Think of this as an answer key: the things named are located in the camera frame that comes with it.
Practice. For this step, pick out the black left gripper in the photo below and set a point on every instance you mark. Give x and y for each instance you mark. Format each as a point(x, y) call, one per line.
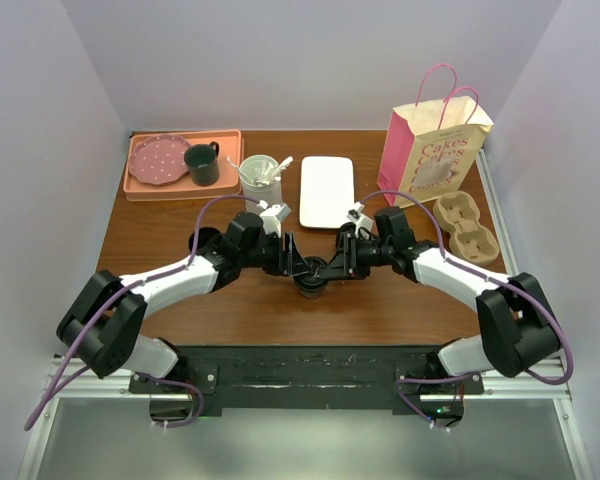
point(287, 262)

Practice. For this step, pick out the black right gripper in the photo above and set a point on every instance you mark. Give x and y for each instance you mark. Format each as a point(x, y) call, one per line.
point(345, 264)

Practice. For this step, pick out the black coffee lid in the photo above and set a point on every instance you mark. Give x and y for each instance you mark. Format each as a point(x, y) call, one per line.
point(315, 266)

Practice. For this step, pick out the dark brown coffee cup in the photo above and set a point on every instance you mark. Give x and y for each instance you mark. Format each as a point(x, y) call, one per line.
point(310, 287)

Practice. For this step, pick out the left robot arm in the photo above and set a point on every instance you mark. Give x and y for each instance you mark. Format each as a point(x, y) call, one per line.
point(102, 326)

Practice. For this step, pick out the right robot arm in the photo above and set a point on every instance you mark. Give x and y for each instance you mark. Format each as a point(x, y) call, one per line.
point(517, 328)

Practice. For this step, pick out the white rectangular plate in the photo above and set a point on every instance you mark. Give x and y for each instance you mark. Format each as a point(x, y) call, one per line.
point(327, 191)

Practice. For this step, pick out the frosted white utensil cup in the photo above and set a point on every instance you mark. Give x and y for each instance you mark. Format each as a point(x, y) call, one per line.
point(271, 194)

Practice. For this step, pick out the wrapped white utensil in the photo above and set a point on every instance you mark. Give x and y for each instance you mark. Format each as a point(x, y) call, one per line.
point(260, 170)

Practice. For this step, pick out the cardboard cup carrier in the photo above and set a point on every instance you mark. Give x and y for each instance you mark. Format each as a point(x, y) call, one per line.
point(458, 215)

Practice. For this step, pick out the salmon pink tray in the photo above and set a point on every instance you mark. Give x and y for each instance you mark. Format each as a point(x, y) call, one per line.
point(231, 144)

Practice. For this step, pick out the dark green mug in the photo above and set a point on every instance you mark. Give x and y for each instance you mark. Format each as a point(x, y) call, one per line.
point(202, 163)

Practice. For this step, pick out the pink cakes paper bag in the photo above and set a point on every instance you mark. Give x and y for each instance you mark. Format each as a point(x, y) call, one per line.
point(431, 145)

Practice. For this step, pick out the pink polka dot plate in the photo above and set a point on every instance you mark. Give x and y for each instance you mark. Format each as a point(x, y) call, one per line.
point(158, 160)

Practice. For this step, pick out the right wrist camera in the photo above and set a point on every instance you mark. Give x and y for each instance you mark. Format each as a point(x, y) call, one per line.
point(363, 224)

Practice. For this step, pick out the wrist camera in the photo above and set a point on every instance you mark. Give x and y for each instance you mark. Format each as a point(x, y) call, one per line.
point(363, 224)
point(273, 217)

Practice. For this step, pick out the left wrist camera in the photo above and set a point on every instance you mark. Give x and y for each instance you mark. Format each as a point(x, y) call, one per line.
point(273, 217)

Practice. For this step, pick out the black mounting base rail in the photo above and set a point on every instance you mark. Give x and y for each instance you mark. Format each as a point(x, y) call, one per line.
point(352, 377)

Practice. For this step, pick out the aluminium frame rail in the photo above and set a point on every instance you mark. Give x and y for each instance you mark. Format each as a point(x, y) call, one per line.
point(517, 326)

